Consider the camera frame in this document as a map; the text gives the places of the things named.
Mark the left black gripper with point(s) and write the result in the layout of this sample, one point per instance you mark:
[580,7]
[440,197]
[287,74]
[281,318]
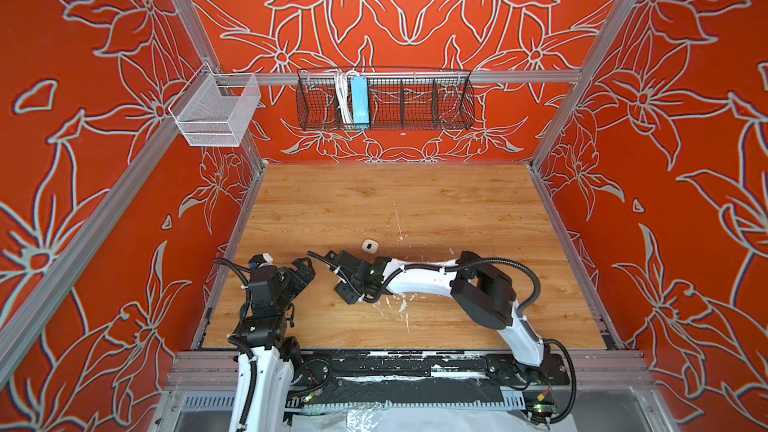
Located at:
[306,273]

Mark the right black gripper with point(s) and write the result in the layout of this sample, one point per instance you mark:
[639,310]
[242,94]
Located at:
[339,291]

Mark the white earbud charging case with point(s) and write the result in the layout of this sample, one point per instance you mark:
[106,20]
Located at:
[370,246]

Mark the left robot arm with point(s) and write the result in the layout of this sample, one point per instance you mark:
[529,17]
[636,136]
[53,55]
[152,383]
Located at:
[267,356]

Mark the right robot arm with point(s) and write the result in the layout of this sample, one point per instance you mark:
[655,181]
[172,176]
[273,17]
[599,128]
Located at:
[493,292]

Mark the blue box in basket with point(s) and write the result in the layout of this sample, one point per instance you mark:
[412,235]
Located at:
[360,101]

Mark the small green circuit board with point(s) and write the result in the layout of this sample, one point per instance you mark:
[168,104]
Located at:
[539,410]

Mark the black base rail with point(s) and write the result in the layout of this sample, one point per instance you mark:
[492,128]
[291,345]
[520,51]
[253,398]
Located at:
[425,377]

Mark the clear plastic wall bin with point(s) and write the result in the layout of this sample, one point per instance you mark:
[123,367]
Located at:
[215,109]

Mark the black wire wall basket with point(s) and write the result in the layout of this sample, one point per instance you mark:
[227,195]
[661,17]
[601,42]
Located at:
[400,99]

